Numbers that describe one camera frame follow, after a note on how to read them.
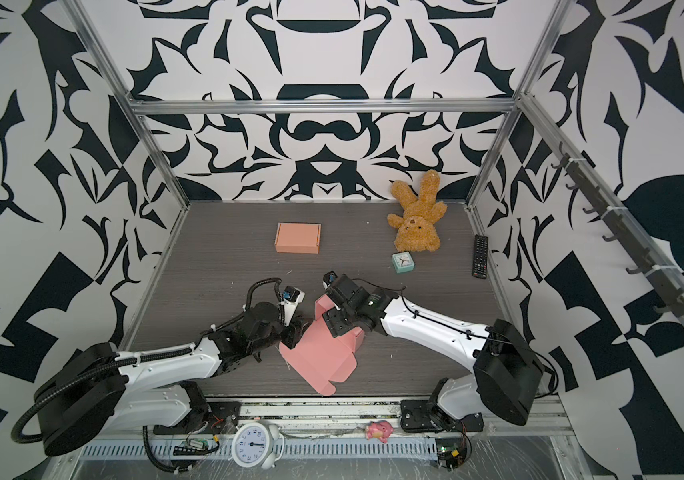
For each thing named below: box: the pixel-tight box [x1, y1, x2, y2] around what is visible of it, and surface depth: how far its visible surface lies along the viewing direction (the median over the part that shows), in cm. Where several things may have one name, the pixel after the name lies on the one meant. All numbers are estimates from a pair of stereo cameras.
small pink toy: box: [365, 420, 394, 443], surface depth 72 cm
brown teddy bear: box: [387, 169, 447, 252], surface depth 106 cm
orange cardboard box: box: [274, 222, 322, 254], surface depth 107 cm
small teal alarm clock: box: [392, 251, 415, 274], surface depth 104 cm
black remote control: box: [472, 234, 489, 280], surface depth 104 cm
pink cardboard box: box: [279, 294, 365, 396], surface depth 84 cm
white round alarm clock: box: [228, 421, 284, 469], surface depth 70 cm
